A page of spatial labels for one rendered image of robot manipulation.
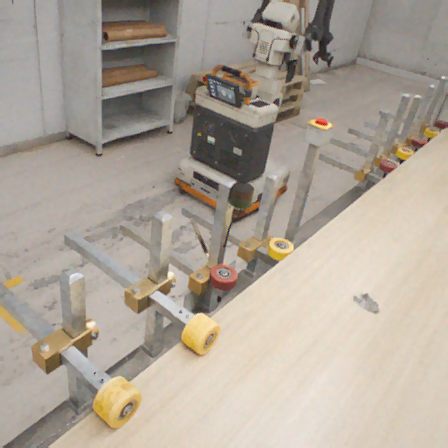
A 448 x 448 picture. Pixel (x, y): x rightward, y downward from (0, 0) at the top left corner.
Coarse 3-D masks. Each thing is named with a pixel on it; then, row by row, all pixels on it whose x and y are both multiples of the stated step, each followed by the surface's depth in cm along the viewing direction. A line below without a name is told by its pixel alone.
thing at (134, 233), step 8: (128, 224) 150; (128, 232) 148; (136, 232) 146; (144, 232) 147; (136, 240) 147; (144, 240) 144; (176, 256) 139; (176, 264) 138; (184, 264) 136; (192, 264) 137; (184, 272) 137; (192, 272) 135; (208, 288) 133; (224, 296) 131
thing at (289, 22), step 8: (272, 0) 296; (272, 8) 293; (280, 8) 291; (288, 8) 288; (296, 8) 289; (264, 16) 295; (272, 16) 292; (280, 16) 289; (288, 16) 288; (296, 16) 293; (288, 24) 290; (296, 24) 298
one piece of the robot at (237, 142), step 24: (216, 72) 292; (240, 72) 279; (216, 120) 302; (240, 120) 290; (264, 120) 288; (192, 144) 325; (216, 144) 310; (240, 144) 297; (264, 144) 303; (216, 168) 322; (240, 168) 304; (264, 168) 318
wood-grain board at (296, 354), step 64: (384, 192) 188; (320, 256) 143; (384, 256) 148; (256, 320) 115; (320, 320) 118; (384, 320) 122; (192, 384) 96; (256, 384) 99; (320, 384) 101; (384, 384) 103
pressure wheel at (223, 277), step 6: (222, 264) 131; (216, 270) 129; (222, 270) 129; (228, 270) 130; (234, 270) 130; (210, 276) 128; (216, 276) 126; (222, 276) 127; (228, 276) 128; (234, 276) 128; (210, 282) 128; (216, 282) 126; (222, 282) 125; (228, 282) 125; (234, 282) 127; (216, 288) 127; (222, 288) 126; (228, 288) 127
